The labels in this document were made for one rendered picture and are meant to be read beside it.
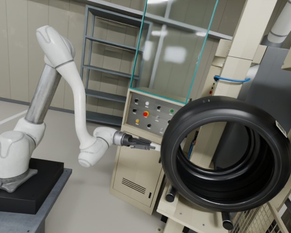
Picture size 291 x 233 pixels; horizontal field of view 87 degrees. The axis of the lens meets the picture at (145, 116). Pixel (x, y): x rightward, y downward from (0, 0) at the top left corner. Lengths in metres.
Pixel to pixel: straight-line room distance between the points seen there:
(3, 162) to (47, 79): 0.48
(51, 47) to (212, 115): 0.79
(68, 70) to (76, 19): 3.22
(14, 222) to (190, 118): 0.99
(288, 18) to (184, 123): 1.15
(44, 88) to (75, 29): 3.05
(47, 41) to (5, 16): 3.79
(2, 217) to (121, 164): 1.01
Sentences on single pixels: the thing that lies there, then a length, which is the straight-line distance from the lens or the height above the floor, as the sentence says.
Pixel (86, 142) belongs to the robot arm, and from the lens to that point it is 0.88.
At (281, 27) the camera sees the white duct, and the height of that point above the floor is 1.98.
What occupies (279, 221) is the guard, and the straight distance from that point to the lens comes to 1.00.
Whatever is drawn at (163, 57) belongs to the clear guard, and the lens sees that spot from 1.40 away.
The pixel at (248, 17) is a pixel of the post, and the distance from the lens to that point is 1.10.
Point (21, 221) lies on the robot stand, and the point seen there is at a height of 0.65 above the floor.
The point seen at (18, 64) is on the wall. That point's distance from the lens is 4.60.
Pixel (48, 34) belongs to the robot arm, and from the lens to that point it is 0.92.
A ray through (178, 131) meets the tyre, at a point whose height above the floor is 1.26.
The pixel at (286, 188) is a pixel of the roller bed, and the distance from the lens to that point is 1.23.
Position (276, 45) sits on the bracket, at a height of 1.87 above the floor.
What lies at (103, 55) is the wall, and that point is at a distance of 3.87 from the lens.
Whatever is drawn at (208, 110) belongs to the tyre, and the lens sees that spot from 0.70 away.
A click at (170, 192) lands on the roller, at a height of 0.92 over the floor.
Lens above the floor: 1.50
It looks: 18 degrees down
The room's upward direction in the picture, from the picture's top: 13 degrees clockwise
